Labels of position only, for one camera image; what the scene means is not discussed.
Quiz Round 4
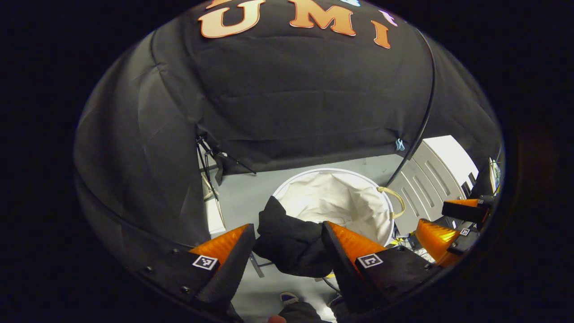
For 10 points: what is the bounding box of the black metal clothes rack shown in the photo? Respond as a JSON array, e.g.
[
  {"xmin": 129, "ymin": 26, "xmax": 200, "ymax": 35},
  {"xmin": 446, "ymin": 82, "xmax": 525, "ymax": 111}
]
[{"xmin": 385, "ymin": 27, "xmax": 438, "ymax": 188}]

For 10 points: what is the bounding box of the bundle of floor cables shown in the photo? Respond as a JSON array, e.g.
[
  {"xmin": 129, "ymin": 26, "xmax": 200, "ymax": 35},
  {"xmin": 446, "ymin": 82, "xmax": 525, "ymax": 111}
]
[{"xmin": 390, "ymin": 231, "xmax": 433, "ymax": 263}]

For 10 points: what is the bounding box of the white board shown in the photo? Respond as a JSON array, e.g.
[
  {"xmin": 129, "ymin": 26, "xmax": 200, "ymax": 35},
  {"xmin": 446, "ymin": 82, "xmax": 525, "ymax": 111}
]
[{"xmin": 199, "ymin": 153, "xmax": 227, "ymax": 238}]

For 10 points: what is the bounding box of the white vented cabinet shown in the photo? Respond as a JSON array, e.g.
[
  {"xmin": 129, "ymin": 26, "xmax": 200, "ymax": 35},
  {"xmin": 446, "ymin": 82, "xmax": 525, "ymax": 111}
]
[{"xmin": 387, "ymin": 135, "xmax": 479, "ymax": 237}]

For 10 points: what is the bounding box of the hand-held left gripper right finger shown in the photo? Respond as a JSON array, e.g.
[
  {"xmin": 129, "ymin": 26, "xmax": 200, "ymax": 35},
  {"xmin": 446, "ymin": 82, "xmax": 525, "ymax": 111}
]
[{"xmin": 321, "ymin": 221, "xmax": 442, "ymax": 314}]

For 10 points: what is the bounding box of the black backdrop cloth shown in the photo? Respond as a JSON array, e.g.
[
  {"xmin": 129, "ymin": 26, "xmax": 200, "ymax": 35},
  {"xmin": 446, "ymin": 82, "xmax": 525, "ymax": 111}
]
[{"xmin": 74, "ymin": 0, "xmax": 503, "ymax": 270}]

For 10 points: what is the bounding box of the black backdrop stand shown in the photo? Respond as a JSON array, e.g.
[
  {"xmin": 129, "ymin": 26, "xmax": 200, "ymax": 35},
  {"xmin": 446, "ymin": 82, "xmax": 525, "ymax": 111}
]
[{"xmin": 196, "ymin": 135, "xmax": 257, "ymax": 202}]

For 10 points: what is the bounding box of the white laundry hamper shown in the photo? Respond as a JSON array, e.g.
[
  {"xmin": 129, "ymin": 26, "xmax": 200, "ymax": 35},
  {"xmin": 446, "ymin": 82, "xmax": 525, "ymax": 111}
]
[{"xmin": 271, "ymin": 168, "xmax": 406, "ymax": 248}]

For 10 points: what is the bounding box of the person's dark trouser leg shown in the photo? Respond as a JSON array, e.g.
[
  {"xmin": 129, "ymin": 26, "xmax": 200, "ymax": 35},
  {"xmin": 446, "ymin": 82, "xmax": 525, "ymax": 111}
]
[{"xmin": 277, "ymin": 301, "xmax": 335, "ymax": 323}]

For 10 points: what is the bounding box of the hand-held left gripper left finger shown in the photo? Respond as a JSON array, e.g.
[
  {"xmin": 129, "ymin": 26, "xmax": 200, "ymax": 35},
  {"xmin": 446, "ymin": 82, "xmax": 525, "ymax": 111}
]
[{"xmin": 135, "ymin": 223, "xmax": 257, "ymax": 314}]

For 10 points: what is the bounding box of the black jacket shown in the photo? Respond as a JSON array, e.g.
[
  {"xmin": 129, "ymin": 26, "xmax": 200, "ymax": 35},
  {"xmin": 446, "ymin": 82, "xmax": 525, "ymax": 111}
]
[{"xmin": 252, "ymin": 196, "xmax": 335, "ymax": 279}]

